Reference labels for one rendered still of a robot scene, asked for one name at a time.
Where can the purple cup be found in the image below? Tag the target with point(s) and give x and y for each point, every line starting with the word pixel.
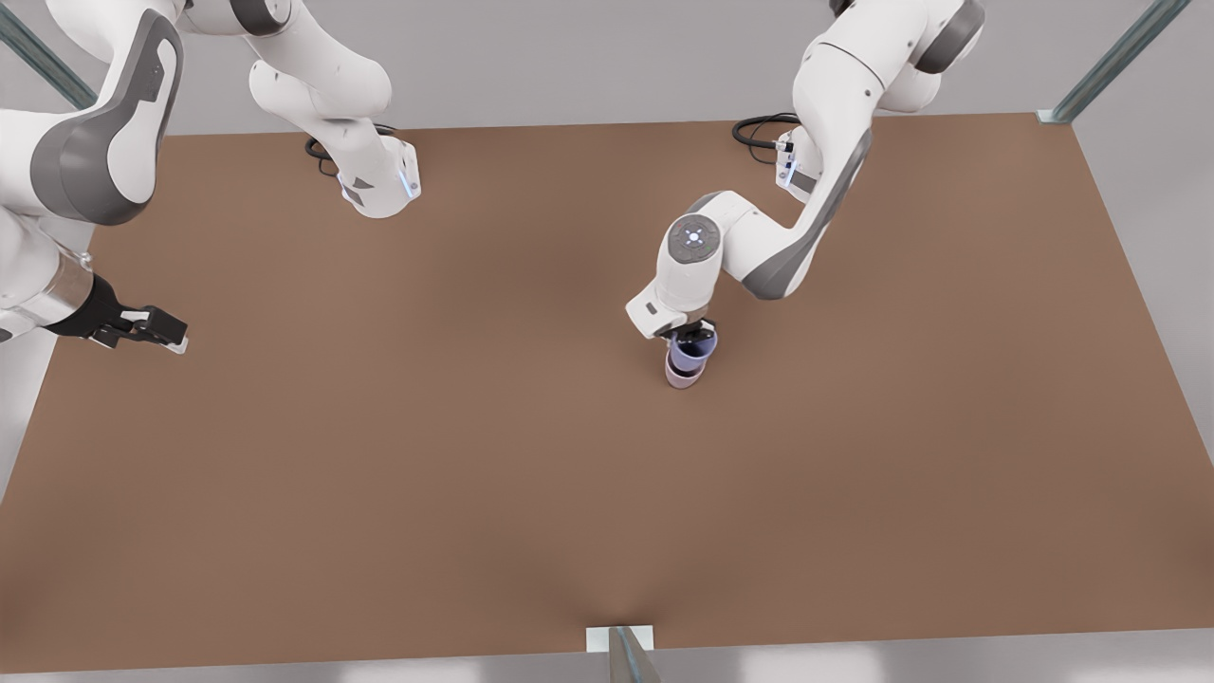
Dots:
pixel 692 356

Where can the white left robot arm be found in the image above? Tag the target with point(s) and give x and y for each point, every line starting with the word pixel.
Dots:
pixel 825 142

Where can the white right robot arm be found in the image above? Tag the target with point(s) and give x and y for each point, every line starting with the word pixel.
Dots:
pixel 114 142

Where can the pink cup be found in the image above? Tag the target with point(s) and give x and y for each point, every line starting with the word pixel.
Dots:
pixel 683 379

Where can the silver frame post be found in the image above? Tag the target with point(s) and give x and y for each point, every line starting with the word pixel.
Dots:
pixel 43 62
pixel 628 655
pixel 1110 62

